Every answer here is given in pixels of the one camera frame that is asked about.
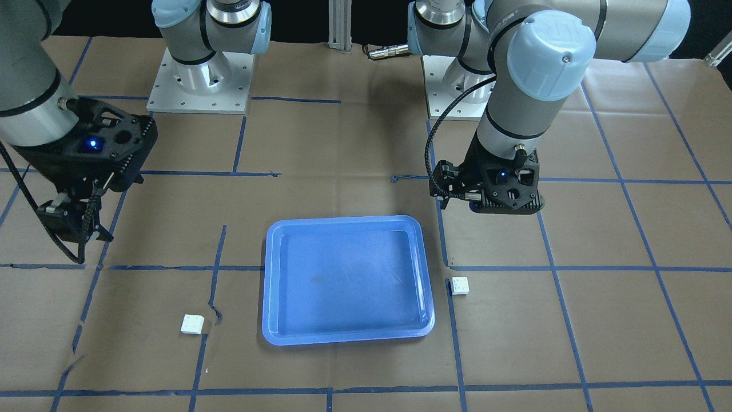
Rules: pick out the white block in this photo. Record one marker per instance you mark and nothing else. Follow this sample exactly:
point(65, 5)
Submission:
point(459, 285)
point(192, 324)

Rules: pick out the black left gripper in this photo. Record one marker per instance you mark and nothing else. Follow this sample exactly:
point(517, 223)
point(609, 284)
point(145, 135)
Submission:
point(474, 166)

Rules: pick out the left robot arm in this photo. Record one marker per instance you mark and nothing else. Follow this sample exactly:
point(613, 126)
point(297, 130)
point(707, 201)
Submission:
point(534, 54)

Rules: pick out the blue plastic tray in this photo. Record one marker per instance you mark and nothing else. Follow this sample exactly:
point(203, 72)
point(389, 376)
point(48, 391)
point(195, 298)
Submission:
point(333, 280)

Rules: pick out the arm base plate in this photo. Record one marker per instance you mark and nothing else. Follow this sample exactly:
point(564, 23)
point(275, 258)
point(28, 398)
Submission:
point(444, 81)
point(218, 86)

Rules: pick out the aluminium frame post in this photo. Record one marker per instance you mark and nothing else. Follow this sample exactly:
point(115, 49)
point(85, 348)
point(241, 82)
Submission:
point(339, 26)

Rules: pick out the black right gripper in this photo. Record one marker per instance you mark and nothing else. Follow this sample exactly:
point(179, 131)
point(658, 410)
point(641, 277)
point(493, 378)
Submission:
point(41, 167)

